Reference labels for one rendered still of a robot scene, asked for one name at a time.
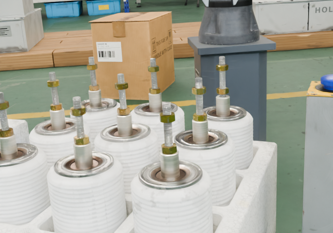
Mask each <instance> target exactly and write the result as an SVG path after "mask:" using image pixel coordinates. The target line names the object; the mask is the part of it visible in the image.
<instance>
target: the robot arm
mask: <svg viewBox="0 0 333 233"><path fill-rule="evenodd" d="M202 1H203V3H204V4H205V11H204V15H203V19H202V22H201V26H200V29H199V34H198V35H199V42H200V43H203V44H209V45H238V44H247V43H252V42H255V41H258V40H259V39H260V30H259V27H258V24H257V21H256V18H255V14H254V11H253V7H252V0H202Z"/></svg>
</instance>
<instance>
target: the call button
mask: <svg viewBox="0 0 333 233"><path fill-rule="evenodd" d="M321 84H323V85H324V88H325V89H328V90H333V74H328V75H324V76H322V77H321Z"/></svg>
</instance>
